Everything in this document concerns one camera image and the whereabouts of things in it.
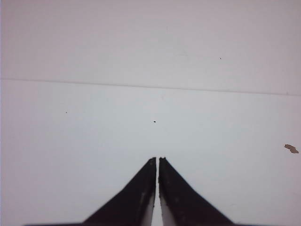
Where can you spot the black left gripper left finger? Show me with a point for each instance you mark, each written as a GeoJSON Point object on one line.
{"type": "Point", "coordinates": [132, 206]}

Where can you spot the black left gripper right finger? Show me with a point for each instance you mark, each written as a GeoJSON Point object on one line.
{"type": "Point", "coordinates": [181, 205]}

